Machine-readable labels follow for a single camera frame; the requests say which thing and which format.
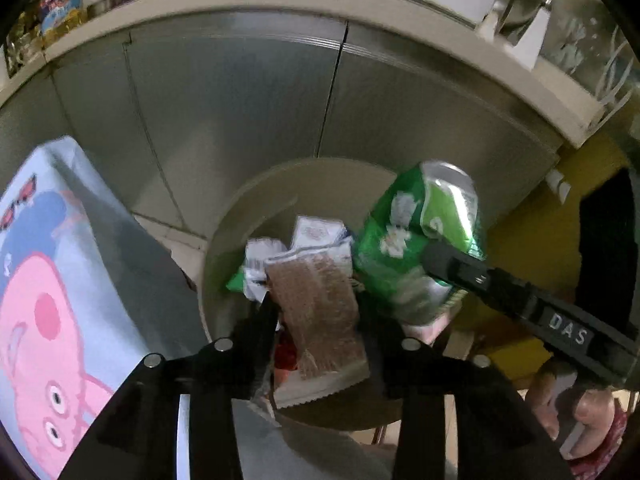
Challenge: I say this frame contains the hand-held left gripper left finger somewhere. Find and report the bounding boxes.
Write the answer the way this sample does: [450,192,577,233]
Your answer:
[59,297,281,480]

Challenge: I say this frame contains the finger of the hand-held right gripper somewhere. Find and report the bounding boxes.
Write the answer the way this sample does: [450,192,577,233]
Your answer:
[423,240,532,320]

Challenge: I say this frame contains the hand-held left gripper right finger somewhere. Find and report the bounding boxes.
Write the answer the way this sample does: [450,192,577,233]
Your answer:
[357,310,576,480]

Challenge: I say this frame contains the crushed green can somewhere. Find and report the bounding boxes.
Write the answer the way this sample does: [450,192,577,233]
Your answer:
[352,160,488,328]

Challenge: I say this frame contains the brown snack packet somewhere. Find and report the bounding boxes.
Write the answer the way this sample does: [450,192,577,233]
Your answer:
[262,240,372,408]

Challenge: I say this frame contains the white paper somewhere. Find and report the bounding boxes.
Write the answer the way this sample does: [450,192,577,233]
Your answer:
[242,237,291,303]

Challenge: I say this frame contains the beige bin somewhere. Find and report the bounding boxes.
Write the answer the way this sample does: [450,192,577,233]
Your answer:
[200,156,476,433]

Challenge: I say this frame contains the person's right hand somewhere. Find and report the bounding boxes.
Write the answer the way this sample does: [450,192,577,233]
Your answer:
[527,360,630,462]

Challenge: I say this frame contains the red wrapper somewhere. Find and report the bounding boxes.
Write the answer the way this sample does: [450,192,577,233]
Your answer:
[274,330,301,376]

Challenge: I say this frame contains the dark round object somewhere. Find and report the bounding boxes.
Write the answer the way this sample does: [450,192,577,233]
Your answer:
[577,167,640,311]

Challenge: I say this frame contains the yellow white snack packet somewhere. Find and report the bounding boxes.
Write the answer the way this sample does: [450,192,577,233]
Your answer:
[290,215,351,261]

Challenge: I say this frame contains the cartoon pig printed cloth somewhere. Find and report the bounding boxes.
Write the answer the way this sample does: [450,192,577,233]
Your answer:
[0,135,401,480]

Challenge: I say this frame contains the grey kitchen cabinet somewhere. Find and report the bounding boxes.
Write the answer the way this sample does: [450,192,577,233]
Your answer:
[0,17,563,241]

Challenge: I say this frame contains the patterned glass panel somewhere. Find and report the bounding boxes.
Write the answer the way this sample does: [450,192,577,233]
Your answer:
[540,0,640,126]

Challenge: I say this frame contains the steel pot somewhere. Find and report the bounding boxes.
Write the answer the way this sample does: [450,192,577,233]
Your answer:
[490,0,556,46]

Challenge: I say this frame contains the white kitchen countertop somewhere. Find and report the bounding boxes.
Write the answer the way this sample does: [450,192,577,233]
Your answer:
[0,0,621,148]

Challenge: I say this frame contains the white wall socket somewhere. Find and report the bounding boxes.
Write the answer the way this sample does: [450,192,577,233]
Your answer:
[545,167,573,201]

